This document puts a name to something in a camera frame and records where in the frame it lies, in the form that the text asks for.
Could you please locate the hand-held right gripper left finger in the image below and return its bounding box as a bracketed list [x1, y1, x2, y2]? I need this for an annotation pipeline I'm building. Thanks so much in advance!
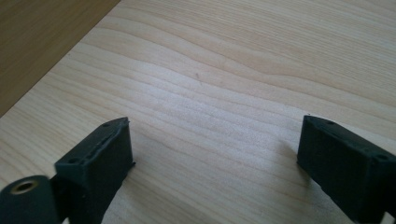
[50, 117, 136, 224]

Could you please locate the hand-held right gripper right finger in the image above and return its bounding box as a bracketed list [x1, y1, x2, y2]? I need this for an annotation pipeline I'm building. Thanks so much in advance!
[296, 114, 396, 224]

